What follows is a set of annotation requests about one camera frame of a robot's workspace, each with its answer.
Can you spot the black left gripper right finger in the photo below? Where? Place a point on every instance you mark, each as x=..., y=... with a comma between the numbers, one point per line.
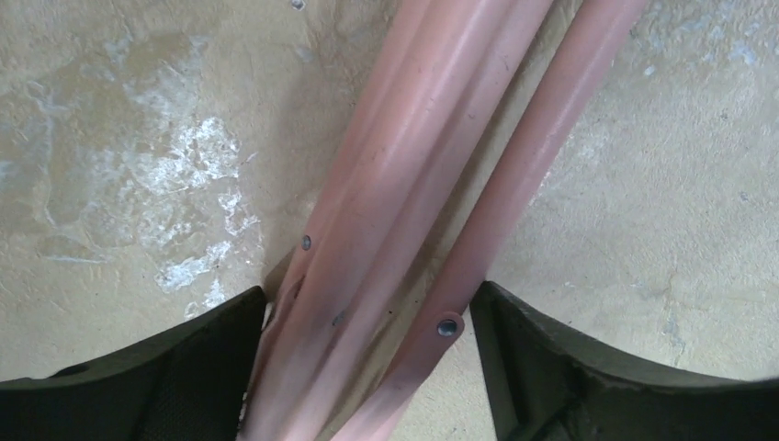
x=548, y=381

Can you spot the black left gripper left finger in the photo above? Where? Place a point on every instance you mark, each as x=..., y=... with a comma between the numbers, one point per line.
x=186, y=383

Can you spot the pink folding music stand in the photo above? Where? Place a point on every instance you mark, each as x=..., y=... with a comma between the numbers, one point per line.
x=439, y=78

